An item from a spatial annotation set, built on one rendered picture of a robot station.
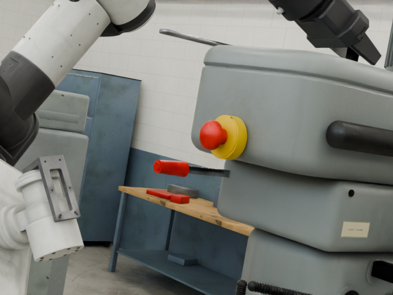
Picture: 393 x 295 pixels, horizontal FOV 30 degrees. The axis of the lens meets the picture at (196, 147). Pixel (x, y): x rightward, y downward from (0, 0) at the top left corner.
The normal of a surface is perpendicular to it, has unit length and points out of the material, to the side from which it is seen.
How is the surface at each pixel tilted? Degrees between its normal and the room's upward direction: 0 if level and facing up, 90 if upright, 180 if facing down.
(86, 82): 90
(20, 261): 58
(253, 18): 90
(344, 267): 83
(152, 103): 90
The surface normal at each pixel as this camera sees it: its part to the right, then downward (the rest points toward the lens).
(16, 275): 0.82, -0.37
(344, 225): 0.63, 0.15
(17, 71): 0.01, -0.31
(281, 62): -0.72, -0.25
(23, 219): -0.48, -0.04
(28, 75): 0.34, -0.04
